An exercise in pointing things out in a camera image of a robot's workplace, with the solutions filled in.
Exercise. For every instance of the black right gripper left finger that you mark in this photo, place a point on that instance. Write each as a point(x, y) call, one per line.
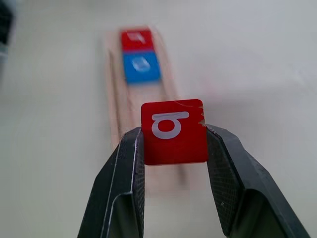
point(116, 188)

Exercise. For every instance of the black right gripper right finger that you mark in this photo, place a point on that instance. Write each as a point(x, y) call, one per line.
point(247, 183)

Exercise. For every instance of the red letter b block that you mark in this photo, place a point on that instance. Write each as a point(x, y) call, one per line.
point(173, 134)

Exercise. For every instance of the long wooden tray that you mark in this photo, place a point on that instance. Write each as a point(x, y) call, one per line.
point(119, 109)

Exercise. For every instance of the blue letter o block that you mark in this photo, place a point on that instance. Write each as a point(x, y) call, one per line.
point(141, 67)

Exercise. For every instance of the red letter r block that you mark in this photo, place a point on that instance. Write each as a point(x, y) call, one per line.
point(137, 39)

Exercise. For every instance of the dark blurred object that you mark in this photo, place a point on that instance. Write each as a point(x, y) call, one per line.
point(5, 27)

